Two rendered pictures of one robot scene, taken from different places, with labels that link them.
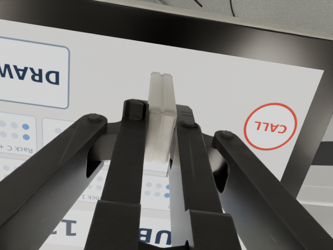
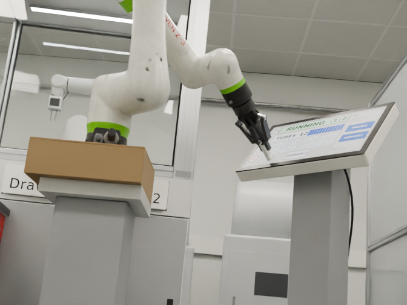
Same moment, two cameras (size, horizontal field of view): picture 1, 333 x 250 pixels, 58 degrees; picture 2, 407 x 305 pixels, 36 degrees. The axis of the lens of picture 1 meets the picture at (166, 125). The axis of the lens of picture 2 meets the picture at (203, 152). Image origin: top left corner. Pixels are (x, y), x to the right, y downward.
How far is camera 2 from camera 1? 2.08 m
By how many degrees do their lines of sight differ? 50
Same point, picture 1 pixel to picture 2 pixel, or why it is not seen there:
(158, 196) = (279, 144)
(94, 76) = (280, 157)
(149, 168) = (278, 147)
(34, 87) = (292, 154)
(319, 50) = (241, 169)
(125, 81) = (275, 158)
